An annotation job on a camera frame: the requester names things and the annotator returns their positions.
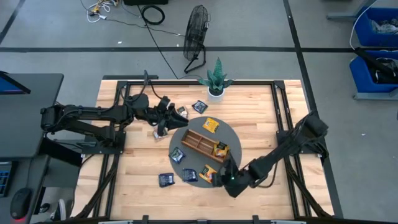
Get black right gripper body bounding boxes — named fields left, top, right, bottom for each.
left=213, top=172, right=241, bottom=187

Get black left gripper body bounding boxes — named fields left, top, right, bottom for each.
left=152, top=108, right=174, bottom=137

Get white tea packet dark label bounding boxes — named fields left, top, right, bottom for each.
left=176, top=105, right=189, bottom=119
left=152, top=129, right=169, bottom=142

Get yellow mango tea packet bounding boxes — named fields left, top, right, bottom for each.
left=198, top=164, right=218, bottom=184
left=202, top=117, right=220, bottom=134
left=213, top=141, right=230, bottom=159

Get dark blue blackcurrant tea packet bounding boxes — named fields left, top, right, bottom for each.
left=181, top=168, right=199, bottom=183
left=158, top=172, right=176, bottom=189
left=191, top=100, right=209, bottom=114
left=169, top=146, right=187, bottom=165

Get wooden tea organizer box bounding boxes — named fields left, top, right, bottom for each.
left=180, top=128, right=231, bottom=164

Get round grey woven placemat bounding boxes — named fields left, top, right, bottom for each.
left=169, top=116, right=243, bottom=189

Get potted green snake plant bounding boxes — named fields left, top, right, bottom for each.
left=197, top=57, right=234, bottom=103

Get black floor fan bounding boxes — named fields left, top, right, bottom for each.
left=182, top=4, right=212, bottom=75

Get black equipment case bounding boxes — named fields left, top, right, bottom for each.
left=39, top=136, right=84, bottom=167

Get black flat case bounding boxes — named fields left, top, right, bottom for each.
left=123, top=0, right=169, bottom=6

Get person's shoe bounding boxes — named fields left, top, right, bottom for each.
left=51, top=198, right=67, bottom=222

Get black office desk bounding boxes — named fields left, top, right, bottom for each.
left=0, top=73, right=65, bottom=224

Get blue storage bin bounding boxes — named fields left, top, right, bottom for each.
left=348, top=49, right=398, bottom=94
left=354, top=6, right=398, bottom=48

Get grey metal stand foot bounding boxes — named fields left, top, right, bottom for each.
left=353, top=91, right=398, bottom=101
left=326, top=0, right=379, bottom=21

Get black monitor blue screen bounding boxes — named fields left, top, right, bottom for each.
left=0, top=70, right=32, bottom=96

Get black computer mouse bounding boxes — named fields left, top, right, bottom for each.
left=9, top=187, right=33, bottom=221

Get black keyboard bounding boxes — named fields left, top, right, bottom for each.
left=0, top=161, right=15, bottom=198

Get black folded tripod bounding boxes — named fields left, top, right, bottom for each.
left=354, top=46, right=398, bottom=82

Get crumpled clear plastic bags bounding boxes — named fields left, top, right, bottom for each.
left=369, top=18, right=398, bottom=35

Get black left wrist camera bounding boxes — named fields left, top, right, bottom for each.
left=157, top=95, right=172, bottom=110

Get black metal table frame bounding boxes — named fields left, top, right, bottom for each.
left=70, top=80, right=336, bottom=219

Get long black cable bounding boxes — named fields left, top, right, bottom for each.
left=136, top=4, right=180, bottom=80

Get coiled black cable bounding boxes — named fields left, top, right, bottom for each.
left=139, top=4, right=166, bottom=26

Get white cable bundle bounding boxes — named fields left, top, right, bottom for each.
left=86, top=0, right=119, bottom=24

